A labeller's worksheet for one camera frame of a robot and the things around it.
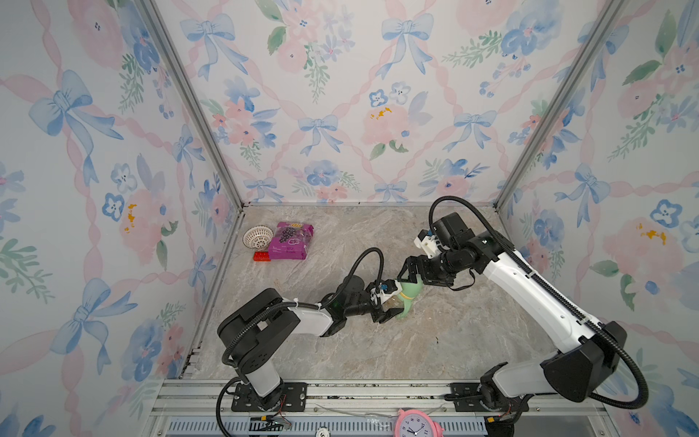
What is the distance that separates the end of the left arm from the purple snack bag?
1.17 feet

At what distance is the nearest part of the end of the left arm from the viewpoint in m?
0.73

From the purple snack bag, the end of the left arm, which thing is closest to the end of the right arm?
the end of the left arm

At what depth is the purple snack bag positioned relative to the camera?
1001 mm

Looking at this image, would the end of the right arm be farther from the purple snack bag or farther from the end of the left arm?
the purple snack bag
